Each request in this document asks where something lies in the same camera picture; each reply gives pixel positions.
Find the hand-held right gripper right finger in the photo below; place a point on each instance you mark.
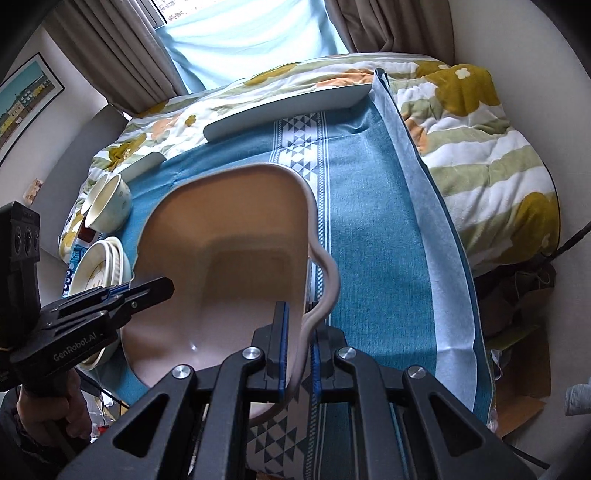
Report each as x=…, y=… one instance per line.
x=316, y=374

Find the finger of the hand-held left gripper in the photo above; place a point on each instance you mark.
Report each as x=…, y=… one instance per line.
x=119, y=289
x=152, y=293

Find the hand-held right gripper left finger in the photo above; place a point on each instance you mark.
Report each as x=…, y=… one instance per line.
x=281, y=360

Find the yellow duck print plate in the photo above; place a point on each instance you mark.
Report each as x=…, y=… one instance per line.
x=128, y=272

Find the small white bowl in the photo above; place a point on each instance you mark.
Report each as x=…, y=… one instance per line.
x=117, y=207

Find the white cup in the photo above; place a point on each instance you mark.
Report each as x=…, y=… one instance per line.
x=98, y=194

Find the pink plate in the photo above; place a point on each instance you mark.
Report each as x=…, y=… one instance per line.
x=221, y=221

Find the person's left forearm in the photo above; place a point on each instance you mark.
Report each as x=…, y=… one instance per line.
x=9, y=438

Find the person's left hand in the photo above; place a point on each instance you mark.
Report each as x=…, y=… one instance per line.
x=51, y=415

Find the blue printed packet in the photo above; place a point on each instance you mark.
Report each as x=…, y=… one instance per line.
x=76, y=249

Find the small printed box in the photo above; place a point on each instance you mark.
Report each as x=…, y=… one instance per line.
x=33, y=191

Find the grey headboard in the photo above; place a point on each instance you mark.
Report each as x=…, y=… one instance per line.
x=69, y=152

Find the blue patterned tablecloth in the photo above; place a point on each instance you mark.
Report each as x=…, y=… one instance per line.
x=383, y=221

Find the cardboard box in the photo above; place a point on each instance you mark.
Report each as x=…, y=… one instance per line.
x=521, y=383

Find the grey cloth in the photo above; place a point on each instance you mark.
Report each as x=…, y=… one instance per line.
x=579, y=396

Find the light blue hanging cloth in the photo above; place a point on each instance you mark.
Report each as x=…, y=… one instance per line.
x=249, y=41

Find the floral striped quilt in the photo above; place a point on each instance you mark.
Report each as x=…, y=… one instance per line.
x=480, y=152

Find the window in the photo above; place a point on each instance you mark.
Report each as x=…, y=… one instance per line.
x=168, y=9

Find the framed wall poster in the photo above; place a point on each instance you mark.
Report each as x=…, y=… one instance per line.
x=23, y=101

